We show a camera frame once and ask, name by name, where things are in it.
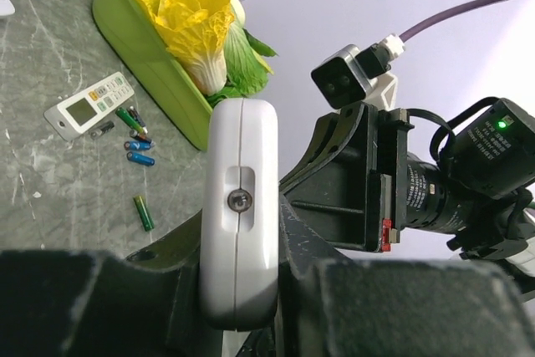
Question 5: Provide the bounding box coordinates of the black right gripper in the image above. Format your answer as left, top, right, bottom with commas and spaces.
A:
279, 102, 412, 252

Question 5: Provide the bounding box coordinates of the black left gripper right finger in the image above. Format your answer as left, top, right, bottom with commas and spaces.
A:
275, 199, 534, 356

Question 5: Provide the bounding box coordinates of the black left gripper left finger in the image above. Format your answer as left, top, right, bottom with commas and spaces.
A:
1, 222, 201, 356

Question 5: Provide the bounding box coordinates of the white remote control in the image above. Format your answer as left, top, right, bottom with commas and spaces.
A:
199, 99, 279, 331

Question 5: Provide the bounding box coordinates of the green battery apart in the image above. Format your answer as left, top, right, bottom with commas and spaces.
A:
133, 195, 155, 232

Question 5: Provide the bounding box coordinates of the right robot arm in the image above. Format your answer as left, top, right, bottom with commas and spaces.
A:
280, 97, 534, 260

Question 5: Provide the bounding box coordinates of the small white button remote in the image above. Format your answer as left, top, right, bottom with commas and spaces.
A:
43, 72, 135, 141

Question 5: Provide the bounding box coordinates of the white remote with screen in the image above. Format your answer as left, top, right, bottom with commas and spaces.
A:
0, 0, 15, 19

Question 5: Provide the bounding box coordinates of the green napa cabbage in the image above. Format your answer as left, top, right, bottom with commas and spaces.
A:
223, 21, 268, 96

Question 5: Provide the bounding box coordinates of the green lettuce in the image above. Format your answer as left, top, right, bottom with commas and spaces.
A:
205, 86, 244, 108

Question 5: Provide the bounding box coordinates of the blue battery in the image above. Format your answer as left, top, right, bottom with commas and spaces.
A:
124, 140, 154, 151
126, 152, 155, 166

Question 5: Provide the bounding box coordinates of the black battery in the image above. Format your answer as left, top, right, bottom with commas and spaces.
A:
129, 130, 153, 144
127, 106, 146, 129
89, 120, 115, 140

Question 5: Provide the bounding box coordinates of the yellow napa cabbage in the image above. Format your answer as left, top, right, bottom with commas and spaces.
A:
136, 0, 235, 96

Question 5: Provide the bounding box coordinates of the green plastic tray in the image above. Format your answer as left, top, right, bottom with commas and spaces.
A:
92, 0, 212, 150

